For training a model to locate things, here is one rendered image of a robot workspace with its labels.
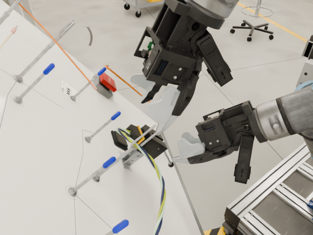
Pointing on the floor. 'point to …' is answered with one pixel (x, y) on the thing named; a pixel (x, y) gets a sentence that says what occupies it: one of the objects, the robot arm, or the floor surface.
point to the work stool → (255, 25)
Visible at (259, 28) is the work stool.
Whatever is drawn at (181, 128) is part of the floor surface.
